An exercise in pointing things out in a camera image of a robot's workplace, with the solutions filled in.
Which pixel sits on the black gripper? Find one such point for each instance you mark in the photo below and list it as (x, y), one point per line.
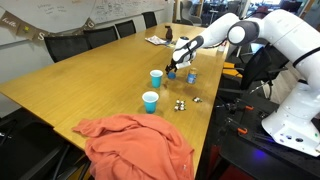
(172, 65)

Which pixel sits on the blue plastic jar lid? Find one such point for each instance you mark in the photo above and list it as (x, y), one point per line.
(171, 76)

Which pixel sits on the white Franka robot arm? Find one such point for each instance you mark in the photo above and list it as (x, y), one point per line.
(290, 30)

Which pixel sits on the peanut butter jar blue label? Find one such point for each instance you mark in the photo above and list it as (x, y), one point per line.
(191, 76)

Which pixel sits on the blue plastic cup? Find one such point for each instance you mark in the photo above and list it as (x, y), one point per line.
(156, 80)
(150, 103)

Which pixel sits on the printed paper leaflet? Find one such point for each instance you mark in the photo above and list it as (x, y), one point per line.
(156, 40)

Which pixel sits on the brown bottle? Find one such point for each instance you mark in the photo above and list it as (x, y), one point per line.
(169, 34)

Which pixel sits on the single silver metal clip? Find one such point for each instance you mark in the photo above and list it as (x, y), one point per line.
(197, 99)

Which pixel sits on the black mesh office chair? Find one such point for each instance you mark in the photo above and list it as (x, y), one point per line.
(149, 19)
(125, 28)
(101, 36)
(43, 160)
(66, 47)
(6, 128)

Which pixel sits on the orange upholstered chair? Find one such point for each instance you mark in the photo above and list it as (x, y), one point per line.
(230, 70)

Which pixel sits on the grey highback chair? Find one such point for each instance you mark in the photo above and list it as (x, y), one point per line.
(190, 11)

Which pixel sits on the orange cloth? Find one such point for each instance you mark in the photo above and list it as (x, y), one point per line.
(140, 150)

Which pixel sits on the black swivel office chair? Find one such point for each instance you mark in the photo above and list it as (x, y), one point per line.
(256, 66)

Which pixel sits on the burlap pennant banner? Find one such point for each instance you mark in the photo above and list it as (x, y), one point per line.
(26, 30)

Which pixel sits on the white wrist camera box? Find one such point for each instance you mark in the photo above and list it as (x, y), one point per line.
(183, 64)

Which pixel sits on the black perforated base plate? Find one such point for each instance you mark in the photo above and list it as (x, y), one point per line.
(240, 155)

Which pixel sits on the white wall whiteboard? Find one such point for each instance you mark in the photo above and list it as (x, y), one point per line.
(66, 11)

